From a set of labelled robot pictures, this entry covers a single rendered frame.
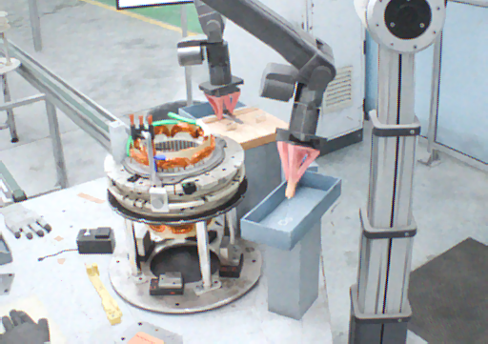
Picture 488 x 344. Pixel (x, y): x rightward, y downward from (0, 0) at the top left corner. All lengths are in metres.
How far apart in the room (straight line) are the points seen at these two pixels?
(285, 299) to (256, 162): 0.40
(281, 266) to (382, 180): 0.30
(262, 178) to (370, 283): 0.40
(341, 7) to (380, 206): 2.42
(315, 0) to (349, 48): 0.43
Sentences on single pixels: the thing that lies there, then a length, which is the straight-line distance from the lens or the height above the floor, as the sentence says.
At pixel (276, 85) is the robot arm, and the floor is 1.30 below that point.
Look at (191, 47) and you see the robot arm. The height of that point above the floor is 1.29.
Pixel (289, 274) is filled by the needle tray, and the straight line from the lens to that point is 1.34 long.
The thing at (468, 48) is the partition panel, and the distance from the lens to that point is 3.55.
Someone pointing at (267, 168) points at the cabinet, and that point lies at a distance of 1.63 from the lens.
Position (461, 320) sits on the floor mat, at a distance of 2.66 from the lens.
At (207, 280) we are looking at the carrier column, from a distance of 1.45.
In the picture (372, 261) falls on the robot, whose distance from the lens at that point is 1.51.
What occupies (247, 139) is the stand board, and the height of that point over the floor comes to 1.07.
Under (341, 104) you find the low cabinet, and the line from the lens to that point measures 3.89.
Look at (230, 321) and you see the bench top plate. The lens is 1.41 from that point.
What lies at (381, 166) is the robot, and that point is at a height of 1.08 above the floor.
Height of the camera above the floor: 1.70
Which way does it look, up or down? 22 degrees down
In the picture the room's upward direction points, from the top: 3 degrees counter-clockwise
